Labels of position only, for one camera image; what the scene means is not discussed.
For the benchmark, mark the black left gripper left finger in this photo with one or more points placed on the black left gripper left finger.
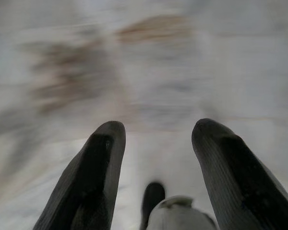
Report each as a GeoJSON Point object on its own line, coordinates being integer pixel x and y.
{"type": "Point", "coordinates": [93, 182]}

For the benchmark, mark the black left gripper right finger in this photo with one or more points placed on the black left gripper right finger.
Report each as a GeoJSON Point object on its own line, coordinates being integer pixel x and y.
{"type": "Point", "coordinates": [235, 182]}

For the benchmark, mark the grey robot leg black foot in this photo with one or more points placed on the grey robot leg black foot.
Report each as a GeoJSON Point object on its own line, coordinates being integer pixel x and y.
{"type": "Point", "coordinates": [177, 215]}

